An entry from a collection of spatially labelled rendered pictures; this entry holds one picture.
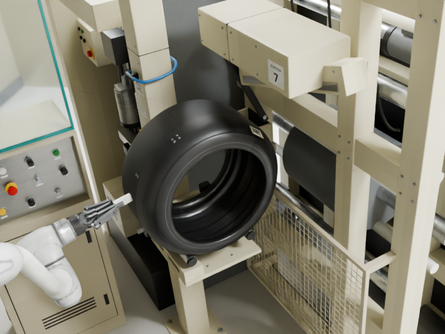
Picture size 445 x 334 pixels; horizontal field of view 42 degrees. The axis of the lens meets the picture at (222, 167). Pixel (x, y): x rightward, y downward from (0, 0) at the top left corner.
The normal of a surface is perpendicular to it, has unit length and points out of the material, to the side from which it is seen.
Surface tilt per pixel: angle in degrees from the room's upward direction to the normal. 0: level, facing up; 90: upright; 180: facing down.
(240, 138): 80
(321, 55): 90
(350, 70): 72
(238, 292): 0
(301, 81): 90
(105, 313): 90
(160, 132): 27
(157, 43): 90
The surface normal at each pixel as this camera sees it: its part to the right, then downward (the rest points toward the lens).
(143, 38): 0.49, 0.45
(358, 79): 0.44, 0.18
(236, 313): -0.08, -0.83
